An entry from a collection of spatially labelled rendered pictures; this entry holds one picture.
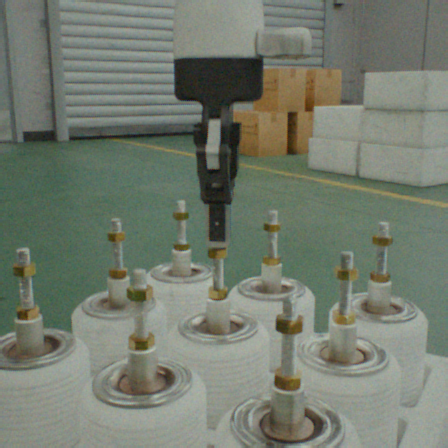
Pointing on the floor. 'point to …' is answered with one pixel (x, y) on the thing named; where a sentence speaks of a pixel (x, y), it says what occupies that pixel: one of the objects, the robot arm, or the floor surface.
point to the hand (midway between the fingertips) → (218, 223)
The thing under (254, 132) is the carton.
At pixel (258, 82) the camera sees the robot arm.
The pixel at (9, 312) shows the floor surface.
